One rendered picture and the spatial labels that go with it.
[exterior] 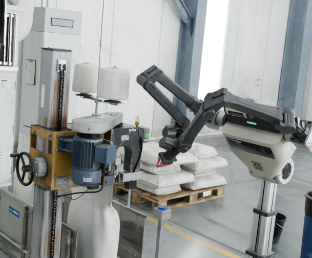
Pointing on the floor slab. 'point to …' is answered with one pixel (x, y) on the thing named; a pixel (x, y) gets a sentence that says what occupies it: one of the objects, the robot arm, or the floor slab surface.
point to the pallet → (138, 197)
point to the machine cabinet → (0, 105)
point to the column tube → (50, 83)
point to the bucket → (280, 219)
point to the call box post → (159, 239)
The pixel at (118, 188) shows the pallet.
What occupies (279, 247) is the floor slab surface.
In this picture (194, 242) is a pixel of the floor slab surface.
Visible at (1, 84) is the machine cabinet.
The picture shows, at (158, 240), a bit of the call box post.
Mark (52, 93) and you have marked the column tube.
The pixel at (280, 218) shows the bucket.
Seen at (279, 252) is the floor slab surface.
